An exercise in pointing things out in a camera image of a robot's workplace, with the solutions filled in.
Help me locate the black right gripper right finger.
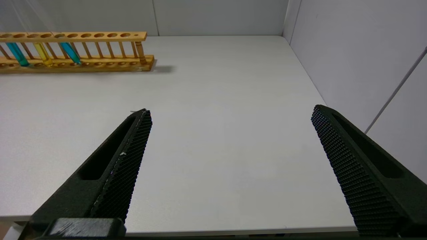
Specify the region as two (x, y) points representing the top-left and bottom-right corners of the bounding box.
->
(311, 104), (427, 238)

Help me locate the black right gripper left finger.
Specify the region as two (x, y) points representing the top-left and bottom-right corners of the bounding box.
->
(18, 108), (153, 240)

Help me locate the test tube with teal-blue pigment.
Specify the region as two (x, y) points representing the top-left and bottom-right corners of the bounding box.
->
(0, 13), (30, 67)
(25, 0), (82, 65)

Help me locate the wooden test tube rack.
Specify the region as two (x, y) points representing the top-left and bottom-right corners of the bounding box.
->
(0, 32), (156, 74)

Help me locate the test tube with yellow pigment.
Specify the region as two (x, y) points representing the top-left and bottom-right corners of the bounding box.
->
(10, 0), (54, 67)

